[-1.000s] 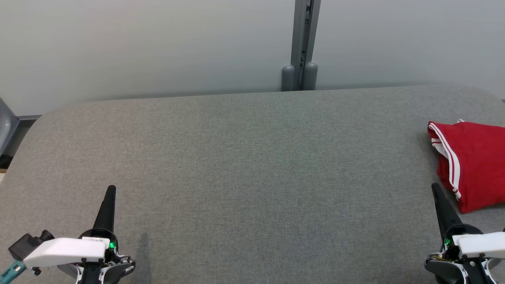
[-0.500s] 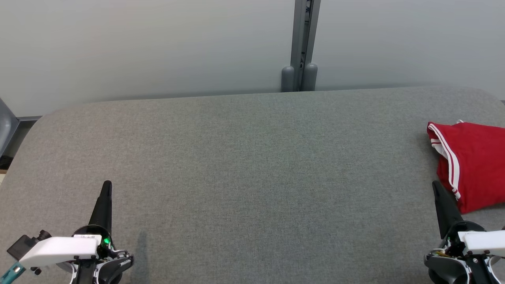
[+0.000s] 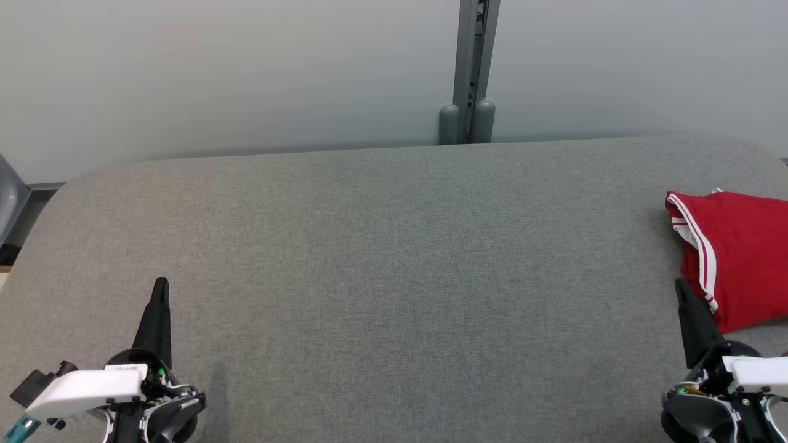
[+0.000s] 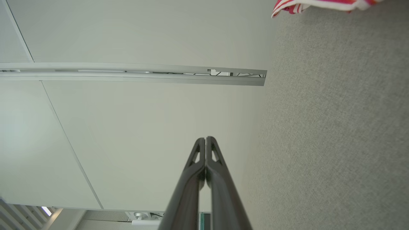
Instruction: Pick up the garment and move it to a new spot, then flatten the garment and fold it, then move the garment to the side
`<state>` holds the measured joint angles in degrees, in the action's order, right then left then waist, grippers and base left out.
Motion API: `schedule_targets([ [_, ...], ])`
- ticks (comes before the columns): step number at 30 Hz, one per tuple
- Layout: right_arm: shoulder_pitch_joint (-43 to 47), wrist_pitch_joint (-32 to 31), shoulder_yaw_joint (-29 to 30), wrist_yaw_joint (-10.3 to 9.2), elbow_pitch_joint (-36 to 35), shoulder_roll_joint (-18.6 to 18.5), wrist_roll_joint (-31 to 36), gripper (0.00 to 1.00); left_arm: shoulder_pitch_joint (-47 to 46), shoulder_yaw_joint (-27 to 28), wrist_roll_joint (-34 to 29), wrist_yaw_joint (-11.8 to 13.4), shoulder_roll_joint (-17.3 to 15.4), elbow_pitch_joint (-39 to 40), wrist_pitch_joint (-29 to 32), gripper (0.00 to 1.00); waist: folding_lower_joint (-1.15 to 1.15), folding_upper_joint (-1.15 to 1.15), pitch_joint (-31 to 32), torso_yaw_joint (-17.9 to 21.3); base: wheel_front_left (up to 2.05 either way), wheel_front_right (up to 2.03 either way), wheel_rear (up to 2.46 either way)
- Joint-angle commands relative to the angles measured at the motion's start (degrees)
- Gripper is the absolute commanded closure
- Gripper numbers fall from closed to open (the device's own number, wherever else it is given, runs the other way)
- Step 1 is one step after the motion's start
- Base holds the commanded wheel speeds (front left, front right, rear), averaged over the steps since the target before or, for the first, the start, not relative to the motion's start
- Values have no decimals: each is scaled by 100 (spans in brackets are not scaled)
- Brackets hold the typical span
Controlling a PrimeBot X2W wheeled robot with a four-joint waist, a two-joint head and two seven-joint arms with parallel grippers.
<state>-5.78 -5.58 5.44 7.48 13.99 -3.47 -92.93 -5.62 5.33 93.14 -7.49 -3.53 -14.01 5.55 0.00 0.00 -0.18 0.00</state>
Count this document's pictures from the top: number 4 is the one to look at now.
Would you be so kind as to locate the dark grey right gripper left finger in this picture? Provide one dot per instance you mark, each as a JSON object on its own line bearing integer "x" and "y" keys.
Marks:
{"x": 185, "y": 198}

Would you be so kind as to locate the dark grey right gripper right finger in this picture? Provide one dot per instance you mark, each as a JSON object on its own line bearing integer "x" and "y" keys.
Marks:
{"x": 223, "y": 198}

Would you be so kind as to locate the red white basketball jersey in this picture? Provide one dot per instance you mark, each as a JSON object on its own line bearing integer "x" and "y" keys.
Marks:
{"x": 319, "y": 3}

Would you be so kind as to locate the white ceiling spotlight unit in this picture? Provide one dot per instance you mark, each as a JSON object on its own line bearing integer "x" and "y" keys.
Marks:
{"x": 140, "y": 217}

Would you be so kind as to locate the grey metal partition post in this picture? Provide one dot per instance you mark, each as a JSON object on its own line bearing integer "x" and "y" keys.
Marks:
{"x": 127, "y": 78}

